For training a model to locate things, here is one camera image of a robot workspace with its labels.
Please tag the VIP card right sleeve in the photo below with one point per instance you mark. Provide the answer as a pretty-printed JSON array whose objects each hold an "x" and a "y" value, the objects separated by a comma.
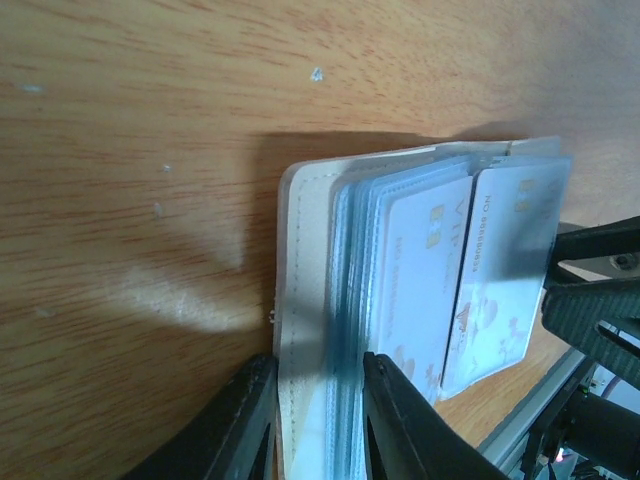
[{"x": 511, "y": 233}]

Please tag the aluminium front rail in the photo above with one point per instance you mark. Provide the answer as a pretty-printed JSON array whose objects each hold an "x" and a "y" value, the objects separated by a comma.
[{"x": 506, "y": 444}]

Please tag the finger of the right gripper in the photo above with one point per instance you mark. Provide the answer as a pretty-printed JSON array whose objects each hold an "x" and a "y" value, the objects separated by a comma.
[
  {"x": 610, "y": 250},
  {"x": 600, "y": 319}
]

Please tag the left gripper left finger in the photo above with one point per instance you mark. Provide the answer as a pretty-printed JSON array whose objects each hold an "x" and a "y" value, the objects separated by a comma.
[{"x": 232, "y": 437}]

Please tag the VIP card left sleeve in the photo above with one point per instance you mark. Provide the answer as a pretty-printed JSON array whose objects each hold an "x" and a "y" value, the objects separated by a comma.
[{"x": 411, "y": 313}]

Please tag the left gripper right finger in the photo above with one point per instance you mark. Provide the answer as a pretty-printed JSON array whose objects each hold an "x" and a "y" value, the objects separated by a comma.
[{"x": 405, "y": 438}]

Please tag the vip card sleeve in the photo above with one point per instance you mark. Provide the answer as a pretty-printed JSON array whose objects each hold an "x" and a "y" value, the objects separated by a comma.
[
  {"x": 411, "y": 313},
  {"x": 511, "y": 233}
]

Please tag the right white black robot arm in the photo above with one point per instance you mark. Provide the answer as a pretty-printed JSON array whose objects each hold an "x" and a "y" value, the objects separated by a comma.
[{"x": 604, "y": 433}]

